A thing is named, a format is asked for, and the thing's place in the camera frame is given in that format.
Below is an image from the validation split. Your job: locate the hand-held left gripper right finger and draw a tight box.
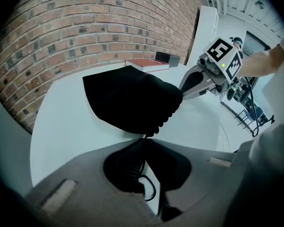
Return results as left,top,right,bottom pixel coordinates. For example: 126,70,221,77
145,139,192,191

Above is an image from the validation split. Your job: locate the red book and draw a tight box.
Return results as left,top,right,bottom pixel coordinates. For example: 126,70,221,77
124,58,170,74

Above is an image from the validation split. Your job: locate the black box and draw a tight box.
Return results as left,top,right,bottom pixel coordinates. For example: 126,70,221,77
155,51,180,68

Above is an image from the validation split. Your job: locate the person's right forearm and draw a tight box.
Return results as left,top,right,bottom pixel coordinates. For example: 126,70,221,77
238,44,284,78

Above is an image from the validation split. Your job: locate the dark window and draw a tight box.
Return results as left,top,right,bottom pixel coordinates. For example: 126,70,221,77
243,31,273,54

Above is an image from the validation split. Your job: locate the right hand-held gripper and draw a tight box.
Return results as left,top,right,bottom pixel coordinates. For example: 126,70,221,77
179,38,242,102

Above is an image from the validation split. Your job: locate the grey cabinet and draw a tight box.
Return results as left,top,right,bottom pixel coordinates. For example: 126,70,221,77
0,84,35,191

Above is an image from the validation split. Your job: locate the black cloth pouch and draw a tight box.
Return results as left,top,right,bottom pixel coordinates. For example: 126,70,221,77
82,65,183,202

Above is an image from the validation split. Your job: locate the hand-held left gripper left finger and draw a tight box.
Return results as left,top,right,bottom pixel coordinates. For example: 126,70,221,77
103,140,149,193

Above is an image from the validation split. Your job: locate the black metal chair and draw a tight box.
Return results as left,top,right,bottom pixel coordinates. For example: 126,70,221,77
234,105,263,129

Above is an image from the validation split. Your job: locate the white board panel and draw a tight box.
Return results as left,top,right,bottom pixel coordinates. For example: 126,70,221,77
189,5,220,66

